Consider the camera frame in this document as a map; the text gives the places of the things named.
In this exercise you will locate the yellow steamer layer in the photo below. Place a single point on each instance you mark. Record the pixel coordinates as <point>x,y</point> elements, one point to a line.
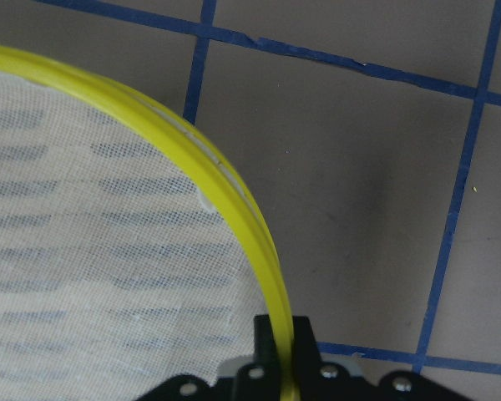
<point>131,250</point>

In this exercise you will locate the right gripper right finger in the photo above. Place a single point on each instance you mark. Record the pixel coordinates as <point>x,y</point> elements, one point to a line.
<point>305,353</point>

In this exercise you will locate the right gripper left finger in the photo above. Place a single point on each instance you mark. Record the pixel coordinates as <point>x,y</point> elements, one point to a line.
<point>265,350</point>

